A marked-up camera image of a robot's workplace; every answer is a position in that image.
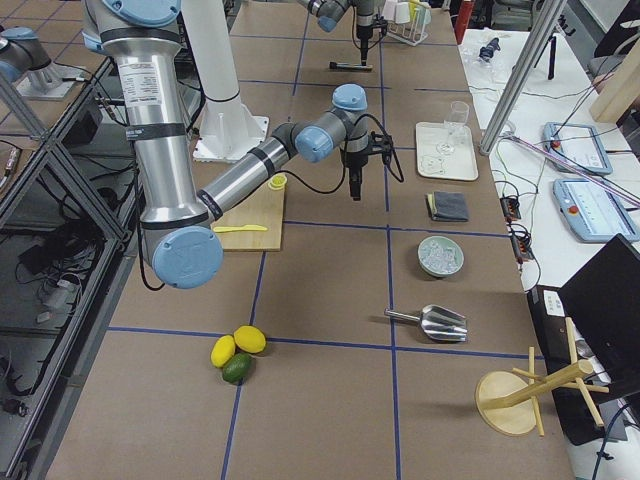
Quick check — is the yellow sponge cloth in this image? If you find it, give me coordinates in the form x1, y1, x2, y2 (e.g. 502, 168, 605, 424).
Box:
425, 193, 435, 219

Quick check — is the white cup rack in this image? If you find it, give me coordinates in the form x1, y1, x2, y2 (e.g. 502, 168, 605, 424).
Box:
382, 0, 431, 46

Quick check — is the far blue teach pendant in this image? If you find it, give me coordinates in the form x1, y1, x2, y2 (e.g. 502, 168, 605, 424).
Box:
542, 122, 613, 175

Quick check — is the blue teach pendant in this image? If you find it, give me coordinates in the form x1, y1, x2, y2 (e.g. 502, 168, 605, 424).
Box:
542, 122, 613, 175
552, 179, 639, 243

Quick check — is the yellow plastic knife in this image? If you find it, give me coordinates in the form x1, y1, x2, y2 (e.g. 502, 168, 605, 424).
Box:
212, 224, 269, 233

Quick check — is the green bowl of ice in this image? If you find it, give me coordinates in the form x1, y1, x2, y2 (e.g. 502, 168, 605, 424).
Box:
417, 236, 464, 278

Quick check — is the grey folded cloth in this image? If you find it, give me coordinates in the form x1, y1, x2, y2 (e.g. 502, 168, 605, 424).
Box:
431, 191, 469, 222

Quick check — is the white bear tray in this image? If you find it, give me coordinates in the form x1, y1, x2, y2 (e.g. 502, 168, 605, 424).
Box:
415, 122, 479, 181

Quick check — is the near blue teach pendant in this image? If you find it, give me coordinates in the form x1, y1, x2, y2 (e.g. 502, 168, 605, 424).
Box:
552, 179, 639, 243

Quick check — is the aluminium frame post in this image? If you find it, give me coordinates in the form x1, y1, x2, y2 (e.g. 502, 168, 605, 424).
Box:
479, 0, 567, 156

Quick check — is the black laptop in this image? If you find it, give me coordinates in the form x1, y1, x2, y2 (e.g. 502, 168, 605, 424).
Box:
527, 234, 639, 417

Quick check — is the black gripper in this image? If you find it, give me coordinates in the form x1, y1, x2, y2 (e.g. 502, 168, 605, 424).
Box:
340, 131, 393, 201
356, 19, 373, 53

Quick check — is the wooden cup tree stand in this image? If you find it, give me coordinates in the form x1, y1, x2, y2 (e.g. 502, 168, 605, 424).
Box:
475, 317, 609, 436

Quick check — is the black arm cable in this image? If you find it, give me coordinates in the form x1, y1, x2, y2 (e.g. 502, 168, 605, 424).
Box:
279, 112, 406, 196

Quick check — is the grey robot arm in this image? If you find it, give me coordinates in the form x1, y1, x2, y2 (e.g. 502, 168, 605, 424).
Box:
83, 0, 394, 289
297, 0, 388, 57

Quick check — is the steel muddler black tip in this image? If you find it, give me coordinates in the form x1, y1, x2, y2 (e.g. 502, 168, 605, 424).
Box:
329, 61, 373, 72

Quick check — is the bottom lemon slice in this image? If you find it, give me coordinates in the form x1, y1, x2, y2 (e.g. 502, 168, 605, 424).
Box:
267, 173, 288, 191

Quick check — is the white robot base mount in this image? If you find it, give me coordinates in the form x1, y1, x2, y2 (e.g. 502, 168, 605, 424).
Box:
181, 0, 269, 162

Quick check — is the yellow lemon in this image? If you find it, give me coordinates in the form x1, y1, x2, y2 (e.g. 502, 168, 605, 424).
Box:
210, 335, 236, 369
233, 325, 267, 354

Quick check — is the wooden cutting board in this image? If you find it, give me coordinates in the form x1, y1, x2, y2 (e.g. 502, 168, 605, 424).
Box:
211, 184, 286, 251

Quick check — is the steel ice scoop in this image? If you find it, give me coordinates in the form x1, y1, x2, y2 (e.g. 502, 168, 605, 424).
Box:
384, 304, 468, 343

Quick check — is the clear wine glass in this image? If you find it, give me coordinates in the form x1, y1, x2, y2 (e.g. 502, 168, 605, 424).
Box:
439, 101, 470, 155

